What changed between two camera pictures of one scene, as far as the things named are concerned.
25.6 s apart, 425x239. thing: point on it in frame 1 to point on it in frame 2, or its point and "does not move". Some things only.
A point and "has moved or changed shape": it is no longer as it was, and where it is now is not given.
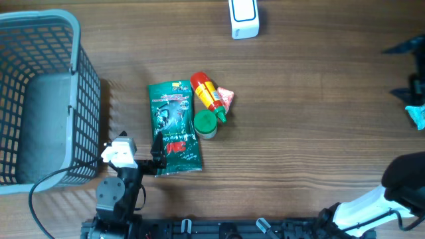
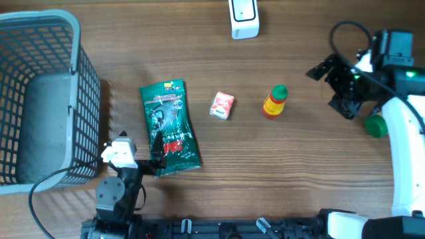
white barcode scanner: x=244 y=18 does not move
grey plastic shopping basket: x=50 y=103 does not move
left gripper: x=151 y=168 does not move
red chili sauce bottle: x=208 y=92 to x=273 y=104
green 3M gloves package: x=172 y=114 has moved or changed shape
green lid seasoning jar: x=205 y=124 to x=376 y=126
